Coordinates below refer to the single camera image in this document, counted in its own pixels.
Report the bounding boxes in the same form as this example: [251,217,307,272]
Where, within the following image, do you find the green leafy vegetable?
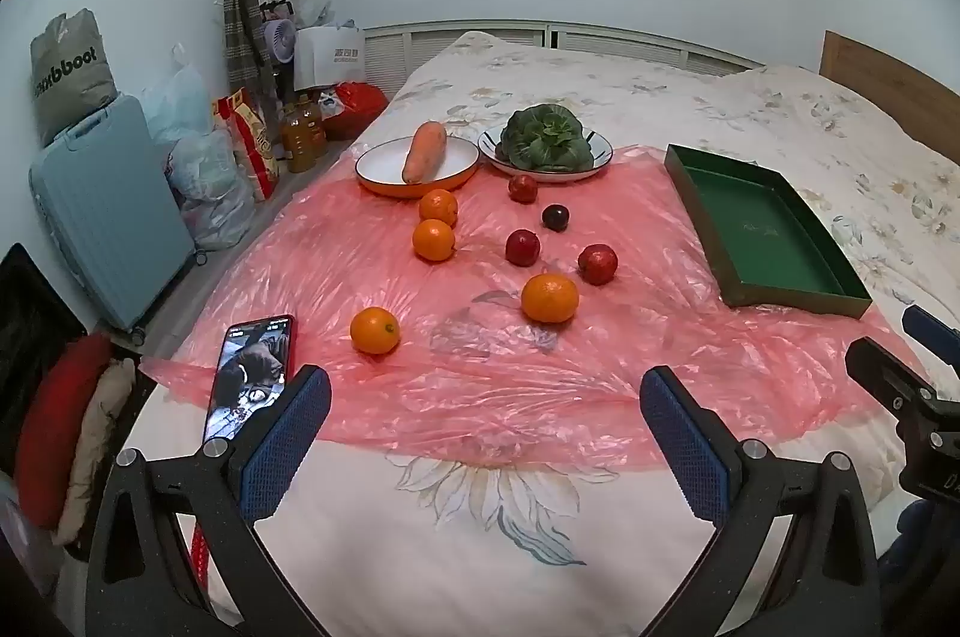
[496,104,592,172]

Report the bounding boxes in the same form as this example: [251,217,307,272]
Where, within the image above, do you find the dark purple plum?
[540,203,571,233]

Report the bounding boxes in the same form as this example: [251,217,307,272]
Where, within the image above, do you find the red cushion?
[14,333,110,530]

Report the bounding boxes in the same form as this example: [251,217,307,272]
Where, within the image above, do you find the large orange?
[521,273,579,325]

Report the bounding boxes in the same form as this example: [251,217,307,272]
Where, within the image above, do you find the pink plastic sheet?
[145,148,910,468]

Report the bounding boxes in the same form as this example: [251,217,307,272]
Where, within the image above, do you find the amber oil bottle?
[281,94,325,174]

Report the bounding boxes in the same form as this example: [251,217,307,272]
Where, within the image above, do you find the white plastic bags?
[140,44,256,252]

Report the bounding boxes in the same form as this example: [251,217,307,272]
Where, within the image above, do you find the grey foodboot bag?
[29,8,117,146]

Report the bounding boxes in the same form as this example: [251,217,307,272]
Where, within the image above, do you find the red plastic bag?
[317,82,389,142]

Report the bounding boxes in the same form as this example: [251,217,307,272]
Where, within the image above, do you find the light blue suitcase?
[29,94,195,333]

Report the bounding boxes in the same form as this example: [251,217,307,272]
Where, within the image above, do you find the white striped plate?
[477,125,613,184]

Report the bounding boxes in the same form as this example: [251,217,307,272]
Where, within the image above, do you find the orange rimmed white bowl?
[355,137,480,200]

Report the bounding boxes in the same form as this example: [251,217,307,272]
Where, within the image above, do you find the white radiator cover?
[364,20,760,98]

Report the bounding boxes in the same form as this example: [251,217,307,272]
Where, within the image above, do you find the green rectangular tray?
[664,145,872,319]

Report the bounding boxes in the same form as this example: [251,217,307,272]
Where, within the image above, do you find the white cardboard box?
[293,25,366,91]

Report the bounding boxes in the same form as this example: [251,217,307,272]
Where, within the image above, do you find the red yellow rice sack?
[213,86,280,202]

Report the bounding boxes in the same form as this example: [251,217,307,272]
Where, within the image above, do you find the orange carrot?
[402,121,448,185]

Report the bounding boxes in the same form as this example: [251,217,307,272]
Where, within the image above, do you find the beige cushion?
[53,359,135,546]

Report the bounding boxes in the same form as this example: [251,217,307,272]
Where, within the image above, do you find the small red apple top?
[508,174,539,205]

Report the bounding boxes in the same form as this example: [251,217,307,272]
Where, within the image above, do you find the lower purple fan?
[262,18,296,64]

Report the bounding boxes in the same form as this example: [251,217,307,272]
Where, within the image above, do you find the wooden headboard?
[818,29,960,163]

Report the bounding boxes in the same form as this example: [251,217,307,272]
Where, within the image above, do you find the floral bed quilt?
[55,29,960,637]

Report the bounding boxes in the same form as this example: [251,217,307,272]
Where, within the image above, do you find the plaid scarf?
[223,0,277,122]

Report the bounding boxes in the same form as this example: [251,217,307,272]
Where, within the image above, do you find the smartphone with red case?
[203,316,295,442]

